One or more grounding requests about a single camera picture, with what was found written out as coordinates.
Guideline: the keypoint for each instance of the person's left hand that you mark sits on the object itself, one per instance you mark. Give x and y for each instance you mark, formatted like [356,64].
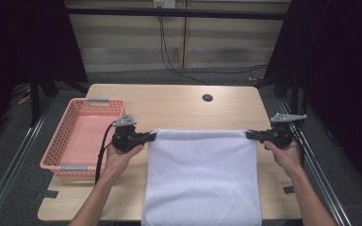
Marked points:
[119,160]

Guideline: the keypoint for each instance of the white printed towel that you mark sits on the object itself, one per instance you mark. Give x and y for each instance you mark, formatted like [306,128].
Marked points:
[201,175]

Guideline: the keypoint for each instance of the metal floor rail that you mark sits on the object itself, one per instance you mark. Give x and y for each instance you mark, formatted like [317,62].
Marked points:
[314,163]
[15,157]

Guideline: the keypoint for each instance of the pink perforated plastic basket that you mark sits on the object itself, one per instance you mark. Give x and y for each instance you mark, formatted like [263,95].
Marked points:
[85,138]

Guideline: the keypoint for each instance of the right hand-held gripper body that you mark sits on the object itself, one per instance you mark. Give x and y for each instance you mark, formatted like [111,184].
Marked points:
[278,133]

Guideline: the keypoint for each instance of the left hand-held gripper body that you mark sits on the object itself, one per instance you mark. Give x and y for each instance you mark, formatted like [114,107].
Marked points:
[126,138]

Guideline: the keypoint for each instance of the black horizontal bar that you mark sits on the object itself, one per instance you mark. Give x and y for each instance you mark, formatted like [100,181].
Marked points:
[176,13]

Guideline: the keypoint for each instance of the grey tape piece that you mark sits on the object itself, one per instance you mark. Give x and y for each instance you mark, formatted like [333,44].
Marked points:
[50,194]
[289,189]

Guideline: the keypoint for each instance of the white wall socket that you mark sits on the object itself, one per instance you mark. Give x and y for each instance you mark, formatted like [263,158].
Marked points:
[164,3]

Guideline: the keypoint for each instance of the black curtain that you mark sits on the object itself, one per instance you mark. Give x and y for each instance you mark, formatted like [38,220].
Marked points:
[19,40]
[339,78]

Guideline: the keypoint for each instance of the person's right hand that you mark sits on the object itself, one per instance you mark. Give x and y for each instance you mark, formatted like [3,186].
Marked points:
[284,158]

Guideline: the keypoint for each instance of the yellow tool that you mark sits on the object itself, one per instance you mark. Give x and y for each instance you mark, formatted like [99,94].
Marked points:
[24,100]

